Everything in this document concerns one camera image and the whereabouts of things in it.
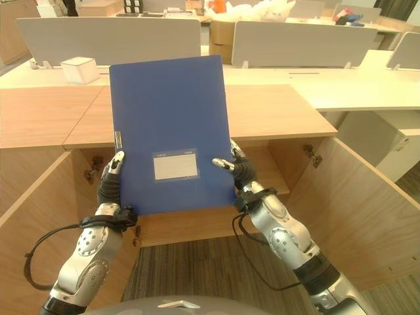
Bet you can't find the white drawer pedestal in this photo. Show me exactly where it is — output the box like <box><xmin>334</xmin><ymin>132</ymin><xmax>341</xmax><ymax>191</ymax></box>
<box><xmin>336</xmin><ymin>110</ymin><xmax>420</xmax><ymax>183</ymax></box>

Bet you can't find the wooden office cabinet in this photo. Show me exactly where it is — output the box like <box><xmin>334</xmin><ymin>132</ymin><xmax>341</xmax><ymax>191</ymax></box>
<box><xmin>0</xmin><ymin>83</ymin><xmax>420</xmax><ymax>315</ymax></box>

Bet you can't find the brown cardboard box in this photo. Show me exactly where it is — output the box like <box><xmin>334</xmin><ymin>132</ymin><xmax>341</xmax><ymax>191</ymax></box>
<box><xmin>209</xmin><ymin>20</ymin><xmax>238</xmax><ymax>65</ymax></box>

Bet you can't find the white plastic bag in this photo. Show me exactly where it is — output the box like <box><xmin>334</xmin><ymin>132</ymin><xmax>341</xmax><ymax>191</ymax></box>
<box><xmin>209</xmin><ymin>0</ymin><xmax>296</xmax><ymax>24</ymax></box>

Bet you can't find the metal cabinet hinge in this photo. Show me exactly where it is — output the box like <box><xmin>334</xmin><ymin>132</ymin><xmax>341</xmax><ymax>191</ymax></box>
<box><xmin>303</xmin><ymin>144</ymin><xmax>323</xmax><ymax>169</ymax></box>
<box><xmin>83</xmin><ymin>155</ymin><xmax>105</xmax><ymax>182</ymax></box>

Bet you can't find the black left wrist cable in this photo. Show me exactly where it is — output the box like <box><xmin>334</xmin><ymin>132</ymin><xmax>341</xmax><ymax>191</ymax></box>
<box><xmin>24</xmin><ymin>221</ymin><xmax>89</xmax><ymax>291</ymax></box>

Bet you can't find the white desk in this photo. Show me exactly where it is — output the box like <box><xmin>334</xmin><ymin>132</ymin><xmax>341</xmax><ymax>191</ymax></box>
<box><xmin>0</xmin><ymin>45</ymin><xmax>420</xmax><ymax>112</ymax></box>

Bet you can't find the white square box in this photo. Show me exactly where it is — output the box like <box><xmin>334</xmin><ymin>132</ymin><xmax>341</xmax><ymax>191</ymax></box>
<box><xmin>60</xmin><ymin>56</ymin><xmax>97</xmax><ymax>85</ymax></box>

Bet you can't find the blue plastic folder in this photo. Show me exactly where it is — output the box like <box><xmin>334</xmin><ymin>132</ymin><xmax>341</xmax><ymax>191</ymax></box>
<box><xmin>109</xmin><ymin>54</ymin><xmax>238</xmax><ymax>217</ymax></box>

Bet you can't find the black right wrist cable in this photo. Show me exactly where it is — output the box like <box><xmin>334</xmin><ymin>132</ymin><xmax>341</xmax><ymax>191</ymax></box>
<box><xmin>232</xmin><ymin>211</ymin><xmax>305</xmax><ymax>291</ymax></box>

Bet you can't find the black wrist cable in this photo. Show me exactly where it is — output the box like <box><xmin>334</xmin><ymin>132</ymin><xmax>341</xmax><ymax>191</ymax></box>
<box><xmin>24</xmin><ymin>221</ymin><xmax>89</xmax><ymax>291</ymax></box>
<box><xmin>232</xmin><ymin>211</ymin><xmax>305</xmax><ymax>291</ymax></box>

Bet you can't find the grey robot torso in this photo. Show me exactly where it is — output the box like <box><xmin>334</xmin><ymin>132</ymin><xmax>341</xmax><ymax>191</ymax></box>
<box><xmin>83</xmin><ymin>295</ymin><xmax>319</xmax><ymax>315</ymax></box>

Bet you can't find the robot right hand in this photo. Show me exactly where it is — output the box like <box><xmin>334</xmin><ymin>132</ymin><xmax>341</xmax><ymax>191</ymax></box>
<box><xmin>211</xmin><ymin>138</ymin><xmax>259</xmax><ymax>192</ymax></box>

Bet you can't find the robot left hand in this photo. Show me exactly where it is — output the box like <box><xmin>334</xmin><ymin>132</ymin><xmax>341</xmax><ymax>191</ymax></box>
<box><xmin>97</xmin><ymin>150</ymin><xmax>127</xmax><ymax>210</ymax></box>

